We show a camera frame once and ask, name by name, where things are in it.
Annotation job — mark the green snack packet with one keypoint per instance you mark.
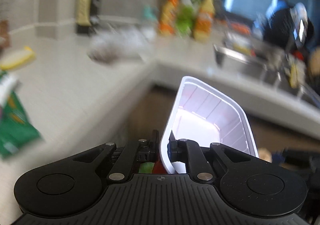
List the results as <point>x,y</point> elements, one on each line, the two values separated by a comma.
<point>16,128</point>

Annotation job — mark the yellow orange detergent bottle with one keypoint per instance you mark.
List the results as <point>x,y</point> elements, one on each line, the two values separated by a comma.
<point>204,21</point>

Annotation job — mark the soy sauce bottle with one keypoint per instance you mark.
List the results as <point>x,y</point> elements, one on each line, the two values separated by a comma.
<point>87,16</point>

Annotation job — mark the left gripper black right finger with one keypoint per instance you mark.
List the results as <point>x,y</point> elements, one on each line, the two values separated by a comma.
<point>176,154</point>

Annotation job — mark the clear plastic bag with scraps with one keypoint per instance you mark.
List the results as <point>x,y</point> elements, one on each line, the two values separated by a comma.
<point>125,43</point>

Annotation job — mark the teal cap salt shaker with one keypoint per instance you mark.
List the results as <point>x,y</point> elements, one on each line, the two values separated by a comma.
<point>149,13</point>

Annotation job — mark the stainless steel sink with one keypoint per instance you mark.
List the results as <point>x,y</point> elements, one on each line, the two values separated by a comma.
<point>261,69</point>

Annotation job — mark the white plastic food tray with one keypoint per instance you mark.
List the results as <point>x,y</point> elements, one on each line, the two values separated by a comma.
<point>205,115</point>

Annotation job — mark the green detergent bottle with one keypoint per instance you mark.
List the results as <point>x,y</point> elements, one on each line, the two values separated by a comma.
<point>185,17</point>

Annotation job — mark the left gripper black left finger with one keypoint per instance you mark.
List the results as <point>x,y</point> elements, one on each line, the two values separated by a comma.
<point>148,153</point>

